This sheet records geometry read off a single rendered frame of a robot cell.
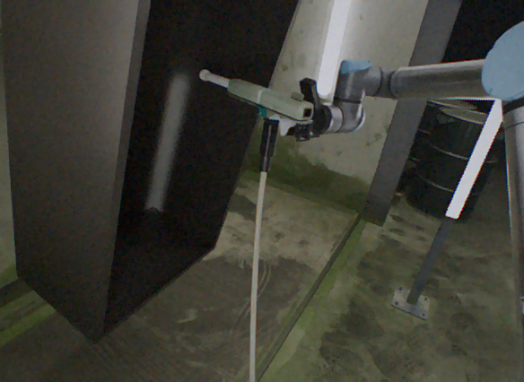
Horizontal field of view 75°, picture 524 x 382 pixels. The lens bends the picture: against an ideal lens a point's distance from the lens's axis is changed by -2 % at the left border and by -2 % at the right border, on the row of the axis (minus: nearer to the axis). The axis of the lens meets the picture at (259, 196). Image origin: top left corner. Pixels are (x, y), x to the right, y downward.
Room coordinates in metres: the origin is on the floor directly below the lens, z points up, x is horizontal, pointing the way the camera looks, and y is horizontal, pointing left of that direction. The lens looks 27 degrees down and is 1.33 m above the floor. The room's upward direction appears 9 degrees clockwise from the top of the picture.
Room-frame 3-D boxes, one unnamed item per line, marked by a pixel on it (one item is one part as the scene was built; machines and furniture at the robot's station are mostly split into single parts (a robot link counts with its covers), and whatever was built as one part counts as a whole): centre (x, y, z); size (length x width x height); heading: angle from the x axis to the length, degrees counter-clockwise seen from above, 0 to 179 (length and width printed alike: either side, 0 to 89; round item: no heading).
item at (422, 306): (1.57, -0.97, 0.01); 0.20 x 0.20 x 0.01; 65
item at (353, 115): (1.10, -0.22, 1.10); 0.12 x 0.09 x 0.10; 132
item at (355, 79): (1.11, -0.23, 1.21); 0.12 x 0.09 x 0.12; 108
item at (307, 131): (0.98, -0.09, 1.09); 0.12 x 0.08 x 0.09; 132
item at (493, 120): (1.54, -0.95, 1.02); 0.06 x 0.02 x 0.83; 65
